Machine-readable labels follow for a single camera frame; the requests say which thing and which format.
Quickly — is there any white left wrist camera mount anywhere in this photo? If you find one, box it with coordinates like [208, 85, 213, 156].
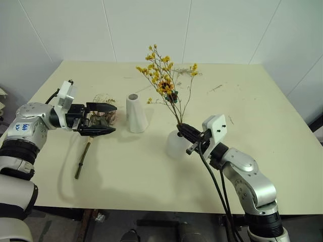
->
[53, 80, 79, 130]

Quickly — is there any white clutter at wall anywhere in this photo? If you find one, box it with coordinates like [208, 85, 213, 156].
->
[0, 85, 9, 123]

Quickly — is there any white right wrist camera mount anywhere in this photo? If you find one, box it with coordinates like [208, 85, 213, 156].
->
[201, 114, 227, 160]

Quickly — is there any round white vase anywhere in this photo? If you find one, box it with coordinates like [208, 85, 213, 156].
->
[165, 129, 190, 160]

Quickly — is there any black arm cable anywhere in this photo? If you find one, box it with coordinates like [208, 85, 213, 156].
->
[45, 88, 61, 104]
[198, 141, 241, 242]
[219, 168, 245, 242]

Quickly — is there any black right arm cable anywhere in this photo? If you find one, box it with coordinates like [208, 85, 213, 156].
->
[219, 168, 245, 242]
[198, 141, 241, 242]

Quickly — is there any dark object at wall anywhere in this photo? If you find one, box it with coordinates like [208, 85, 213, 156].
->
[308, 117, 323, 147]

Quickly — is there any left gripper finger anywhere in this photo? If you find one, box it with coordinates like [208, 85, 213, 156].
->
[80, 126, 117, 137]
[85, 101, 118, 112]

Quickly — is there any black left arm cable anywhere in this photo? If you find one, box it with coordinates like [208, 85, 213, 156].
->
[45, 88, 61, 104]

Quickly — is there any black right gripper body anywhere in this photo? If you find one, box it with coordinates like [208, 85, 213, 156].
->
[186, 129, 213, 156]

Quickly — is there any yellow dried flower bouquet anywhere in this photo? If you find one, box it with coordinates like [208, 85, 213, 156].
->
[136, 44, 200, 127]

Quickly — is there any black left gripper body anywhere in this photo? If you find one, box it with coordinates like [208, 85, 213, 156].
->
[65, 103, 89, 133]

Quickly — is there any tall conical white vase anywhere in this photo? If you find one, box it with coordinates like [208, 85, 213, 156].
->
[126, 93, 149, 134]

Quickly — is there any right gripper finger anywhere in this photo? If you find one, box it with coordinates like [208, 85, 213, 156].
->
[179, 123, 203, 138]
[177, 129, 200, 144]

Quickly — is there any dark rounded shape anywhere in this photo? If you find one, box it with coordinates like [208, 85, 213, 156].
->
[120, 228, 141, 242]

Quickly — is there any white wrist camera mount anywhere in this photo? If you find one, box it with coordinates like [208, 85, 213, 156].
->
[201, 114, 227, 160]
[53, 80, 79, 130]

